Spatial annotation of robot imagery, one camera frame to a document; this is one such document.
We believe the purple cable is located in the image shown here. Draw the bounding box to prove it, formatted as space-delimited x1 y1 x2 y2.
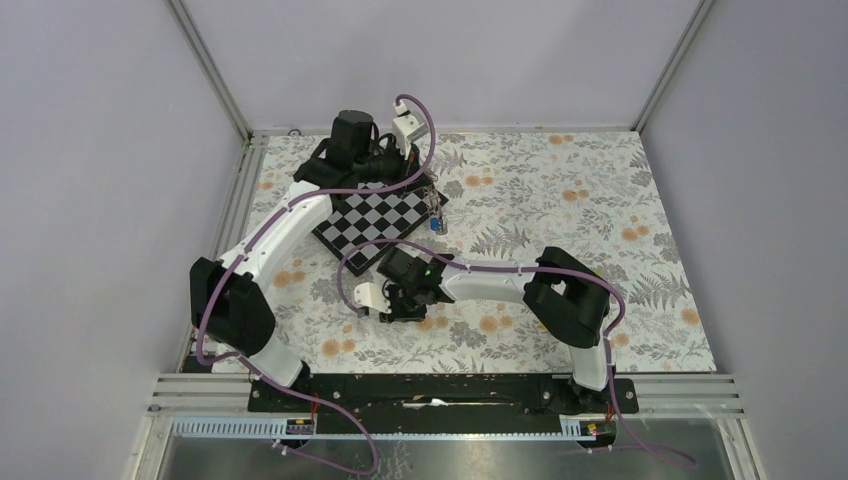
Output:
193 93 437 477
335 239 697 472

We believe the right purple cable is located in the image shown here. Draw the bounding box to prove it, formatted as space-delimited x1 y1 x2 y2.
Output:
335 239 697 472

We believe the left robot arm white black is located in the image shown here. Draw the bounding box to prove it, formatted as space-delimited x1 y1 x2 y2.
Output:
189 98 436 411

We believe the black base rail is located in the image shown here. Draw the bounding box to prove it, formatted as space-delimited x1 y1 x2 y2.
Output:
247 373 639 431

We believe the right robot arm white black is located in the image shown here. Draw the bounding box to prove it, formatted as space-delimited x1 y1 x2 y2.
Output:
377 247 614 412

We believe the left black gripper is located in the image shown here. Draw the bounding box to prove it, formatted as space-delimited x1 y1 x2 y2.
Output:
353 134 432 198

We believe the white cable duct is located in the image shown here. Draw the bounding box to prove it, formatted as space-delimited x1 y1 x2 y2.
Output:
172 415 596 441

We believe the black white chessboard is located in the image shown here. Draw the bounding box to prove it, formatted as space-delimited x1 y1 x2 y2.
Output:
312 189 431 276

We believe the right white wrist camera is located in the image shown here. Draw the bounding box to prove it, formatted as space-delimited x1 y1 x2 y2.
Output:
354 282 391 314

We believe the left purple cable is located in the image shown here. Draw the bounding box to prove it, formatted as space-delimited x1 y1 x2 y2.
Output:
193 93 437 477

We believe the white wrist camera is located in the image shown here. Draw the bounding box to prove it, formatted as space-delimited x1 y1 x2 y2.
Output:
354 282 391 314
391 99 430 158

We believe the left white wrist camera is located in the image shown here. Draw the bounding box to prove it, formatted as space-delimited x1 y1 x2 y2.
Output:
391 99 430 158

